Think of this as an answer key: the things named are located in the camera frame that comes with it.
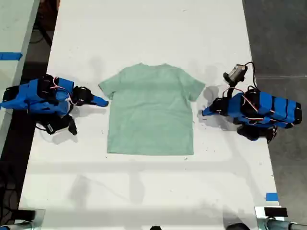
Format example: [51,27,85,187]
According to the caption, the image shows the pale green T-shirt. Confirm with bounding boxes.
[98,62,207,156]

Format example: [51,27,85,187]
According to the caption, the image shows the long blue tape strip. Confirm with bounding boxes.
[0,52,24,61]

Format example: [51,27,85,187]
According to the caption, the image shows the white side table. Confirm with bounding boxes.
[0,0,41,149]

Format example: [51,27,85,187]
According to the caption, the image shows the small black box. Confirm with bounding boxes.
[263,207,288,218]
[16,209,37,221]

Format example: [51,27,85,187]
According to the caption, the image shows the red and white servo wire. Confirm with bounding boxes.
[240,93,279,123]
[49,76,78,106]

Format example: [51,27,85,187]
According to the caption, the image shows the curved black camera stalk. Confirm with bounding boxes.
[226,80,241,99]

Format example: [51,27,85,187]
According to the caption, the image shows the short black camera stalk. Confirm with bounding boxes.
[61,114,78,136]

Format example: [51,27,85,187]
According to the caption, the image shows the grey and black camera box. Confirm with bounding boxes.
[223,64,248,83]

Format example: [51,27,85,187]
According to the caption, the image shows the black camera box white label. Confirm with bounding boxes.
[44,119,64,136]

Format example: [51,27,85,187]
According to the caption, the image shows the long black camera cable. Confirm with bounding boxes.
[244,61,259,91]

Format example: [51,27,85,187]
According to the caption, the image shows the black floor cable bundle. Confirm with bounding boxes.
[0,165,21,218]

